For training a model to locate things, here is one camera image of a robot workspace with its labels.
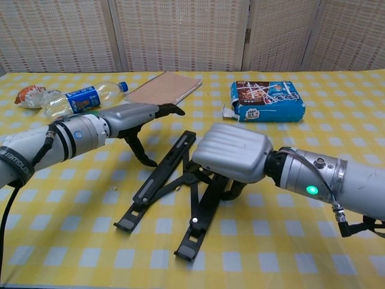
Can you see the brass screen hinge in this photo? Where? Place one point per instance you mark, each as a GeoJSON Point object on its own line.
{"type": "Point", "coordinates": [248, 35]}

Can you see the black folding laptop stand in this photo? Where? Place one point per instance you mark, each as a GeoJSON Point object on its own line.
{"type": "Point", "coordinates": [162, 174]}

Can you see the brown spiral notebook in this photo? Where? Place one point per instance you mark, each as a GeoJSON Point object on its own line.
{"type": "Point", "coordinates": [165, 87]}

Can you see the crumpled orange white snack bag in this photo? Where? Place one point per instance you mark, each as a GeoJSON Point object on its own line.
{"type": "Point", "coordinates": [30, 96]}

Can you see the yellow white checked tablecloth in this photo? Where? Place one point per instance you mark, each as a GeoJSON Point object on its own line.
{"type": "Point", "coordinates": [300, 256]}

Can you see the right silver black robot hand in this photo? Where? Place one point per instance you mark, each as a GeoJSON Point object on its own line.
{"type": "Point", "coordinates": [234, 150]}

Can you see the clear bottle with blue label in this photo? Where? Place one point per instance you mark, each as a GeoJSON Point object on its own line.
{"type": "Point", "coordinates": [84, 100]}

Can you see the woven folding screen panel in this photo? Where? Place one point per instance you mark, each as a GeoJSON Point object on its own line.
{"type": "Point", "coordinates": [352, 33]}
{"type": "Point", "coordinates": [279, 33]}
{"type": "Point", "coordinates": [60, 33]}
{"type": "Point", "coordinates": [180, 33]}

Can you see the blue brown snack box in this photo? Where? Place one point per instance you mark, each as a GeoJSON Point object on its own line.
{"type": "Point", "coordinates": [270, 111]}

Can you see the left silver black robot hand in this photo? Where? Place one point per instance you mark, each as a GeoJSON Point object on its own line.
{"type": "Point", "coordinates": [129, 116]}

